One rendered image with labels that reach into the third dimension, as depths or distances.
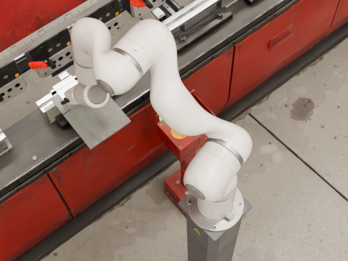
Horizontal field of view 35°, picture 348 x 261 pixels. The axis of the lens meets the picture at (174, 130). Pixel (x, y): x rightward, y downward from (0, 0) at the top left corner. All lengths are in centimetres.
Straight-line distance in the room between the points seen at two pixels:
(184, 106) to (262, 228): 161
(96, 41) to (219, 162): 45
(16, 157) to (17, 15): 67
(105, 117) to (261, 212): 121
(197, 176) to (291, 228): 153
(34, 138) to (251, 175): 129
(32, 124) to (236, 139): 98
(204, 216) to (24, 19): 84
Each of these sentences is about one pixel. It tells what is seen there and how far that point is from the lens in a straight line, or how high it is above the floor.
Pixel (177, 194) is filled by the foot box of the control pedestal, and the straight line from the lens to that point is 284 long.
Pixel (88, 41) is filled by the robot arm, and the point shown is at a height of 167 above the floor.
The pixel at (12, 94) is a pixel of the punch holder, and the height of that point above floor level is 119.
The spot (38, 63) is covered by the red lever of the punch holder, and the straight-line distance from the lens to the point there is 185.
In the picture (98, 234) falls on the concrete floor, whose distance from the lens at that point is 294.
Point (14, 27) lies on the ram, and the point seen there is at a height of 147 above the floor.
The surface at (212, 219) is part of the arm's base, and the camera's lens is 184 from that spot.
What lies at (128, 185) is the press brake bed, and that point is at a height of 5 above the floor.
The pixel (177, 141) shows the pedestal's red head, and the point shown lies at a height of 78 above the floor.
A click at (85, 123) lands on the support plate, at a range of 205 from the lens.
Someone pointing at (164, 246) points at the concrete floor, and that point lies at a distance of 288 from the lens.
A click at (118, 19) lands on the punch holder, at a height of 124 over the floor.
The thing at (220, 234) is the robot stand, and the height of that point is 100.
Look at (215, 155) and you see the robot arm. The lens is 149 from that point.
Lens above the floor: 277
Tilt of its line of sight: 63 degrees down
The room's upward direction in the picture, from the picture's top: 4 degrees counter-clockwise
